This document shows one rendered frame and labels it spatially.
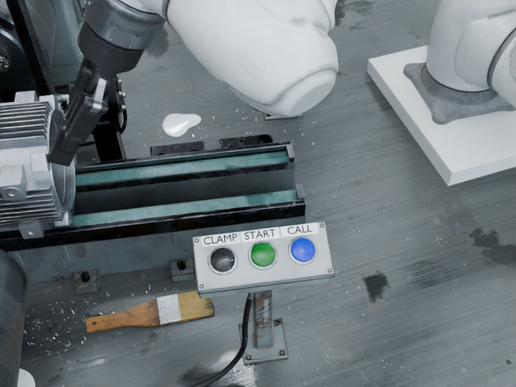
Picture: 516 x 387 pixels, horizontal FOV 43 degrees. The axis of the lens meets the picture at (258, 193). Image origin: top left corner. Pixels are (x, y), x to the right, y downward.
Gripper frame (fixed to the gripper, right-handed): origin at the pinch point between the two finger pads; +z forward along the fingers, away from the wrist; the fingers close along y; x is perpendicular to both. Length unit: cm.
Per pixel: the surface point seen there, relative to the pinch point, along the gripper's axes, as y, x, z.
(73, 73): -49, 7, 27
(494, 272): 10, 71, -6
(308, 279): 22.3, 28.3, -9.6
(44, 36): -31.0, -3.3, 6.7
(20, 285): 18.1, -2.4, 8.0
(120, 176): -10.3, 12.7, 14.2
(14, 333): 24.8, -2.3, 8.0
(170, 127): -32.9, 25.5, 20.1
